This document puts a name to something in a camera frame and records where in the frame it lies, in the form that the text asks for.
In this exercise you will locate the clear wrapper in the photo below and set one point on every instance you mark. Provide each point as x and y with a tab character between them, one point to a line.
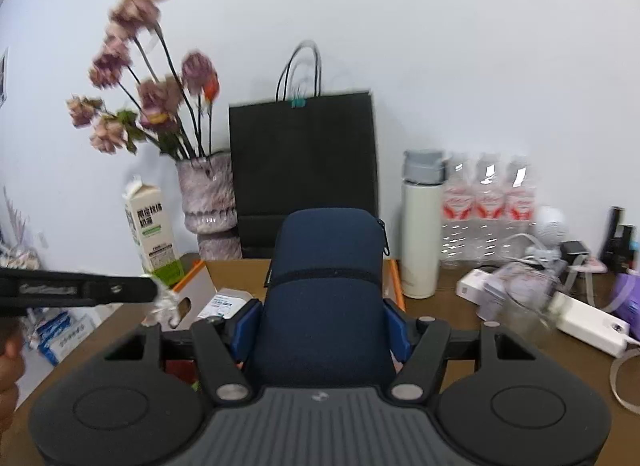
167	303

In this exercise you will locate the white round device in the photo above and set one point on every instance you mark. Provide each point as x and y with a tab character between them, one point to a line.
550	226

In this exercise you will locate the large white power adapter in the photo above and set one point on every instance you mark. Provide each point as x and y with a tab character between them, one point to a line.
592	321

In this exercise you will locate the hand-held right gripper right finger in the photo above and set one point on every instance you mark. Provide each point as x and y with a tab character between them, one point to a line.
399	331

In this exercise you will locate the floral clear container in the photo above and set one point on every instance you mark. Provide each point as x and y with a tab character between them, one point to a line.
525	296

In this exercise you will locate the dried pink flower bouquet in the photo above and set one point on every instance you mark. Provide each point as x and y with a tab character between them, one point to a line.
150	95

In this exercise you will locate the blue and white packet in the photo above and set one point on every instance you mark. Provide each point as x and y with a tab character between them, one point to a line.
62	336

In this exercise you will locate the person's left hand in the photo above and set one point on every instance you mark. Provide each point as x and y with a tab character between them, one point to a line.
9	371

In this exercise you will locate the black cosmetic bottles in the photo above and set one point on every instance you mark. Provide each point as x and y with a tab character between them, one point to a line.
617	238

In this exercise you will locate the black charger cube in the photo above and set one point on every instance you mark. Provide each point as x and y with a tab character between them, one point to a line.
575	252

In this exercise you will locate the dried grass bunch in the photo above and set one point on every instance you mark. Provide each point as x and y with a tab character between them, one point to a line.
20	236

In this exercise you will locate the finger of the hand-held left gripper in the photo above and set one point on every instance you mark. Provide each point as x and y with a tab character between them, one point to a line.
100	288

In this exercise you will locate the white and green milk carton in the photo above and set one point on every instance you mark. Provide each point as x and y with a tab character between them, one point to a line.
152	231

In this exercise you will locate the wooden desktop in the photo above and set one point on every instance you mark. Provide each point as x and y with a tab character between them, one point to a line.
450	318

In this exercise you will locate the wall picture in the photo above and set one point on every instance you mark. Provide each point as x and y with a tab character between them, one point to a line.
4	75

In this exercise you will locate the white tissue pack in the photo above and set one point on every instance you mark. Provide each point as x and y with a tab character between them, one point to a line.
222	303

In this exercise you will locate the mottled pink ceramic vase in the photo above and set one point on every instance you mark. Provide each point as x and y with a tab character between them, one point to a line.
207	196

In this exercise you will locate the white thermos with grey lid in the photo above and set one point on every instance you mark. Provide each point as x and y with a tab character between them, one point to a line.
420	236

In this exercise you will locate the black paper bag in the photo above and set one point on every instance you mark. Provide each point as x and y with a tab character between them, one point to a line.
305	160

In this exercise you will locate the shrink-wrapped water bottle pack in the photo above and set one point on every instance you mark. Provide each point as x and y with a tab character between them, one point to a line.
487	206

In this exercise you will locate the red fabric rose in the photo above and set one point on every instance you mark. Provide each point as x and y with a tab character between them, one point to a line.
181	373

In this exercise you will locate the purple bag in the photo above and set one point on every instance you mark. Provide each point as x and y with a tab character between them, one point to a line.
630	303

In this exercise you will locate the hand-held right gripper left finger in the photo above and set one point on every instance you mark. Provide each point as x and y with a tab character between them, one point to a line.
244	326

